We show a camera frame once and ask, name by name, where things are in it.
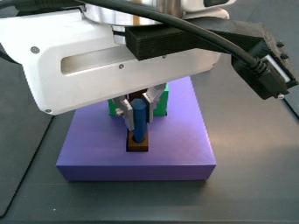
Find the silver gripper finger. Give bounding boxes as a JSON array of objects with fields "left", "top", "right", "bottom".
[{"left": 143, "top": 83, "right": 166, "bottom": 123}]

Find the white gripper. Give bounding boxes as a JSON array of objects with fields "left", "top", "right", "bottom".
[{"left": 0, "top": 10, "right": 221, "bottom": 131}]

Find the blue hexagonal peg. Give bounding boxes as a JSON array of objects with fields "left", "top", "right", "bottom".
[{"left": 131, "top": 98, "right": 147, "bottom": 143}]

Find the purple base board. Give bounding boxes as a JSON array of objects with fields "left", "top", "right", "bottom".
[{"left": 56, "top": 77, "right": 217, "bottom": 181}]

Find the green U-shaped block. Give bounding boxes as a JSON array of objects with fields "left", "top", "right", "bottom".
[{"left": 107, "top": 87, "right": 170, "bottom": 116}]

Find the brown slotted block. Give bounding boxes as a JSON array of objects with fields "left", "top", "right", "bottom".
[{"left": 126, "top": 90, "right": 151, "bottom": 153}]

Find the black camera cable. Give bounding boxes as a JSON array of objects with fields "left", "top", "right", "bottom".
[{"left": 0, "top": 0, "right": 291, "bottom": 101}]

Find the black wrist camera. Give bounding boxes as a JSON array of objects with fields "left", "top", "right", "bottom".
[{"left": 126, "top": 17, "right": 299, "bottom": 99}]

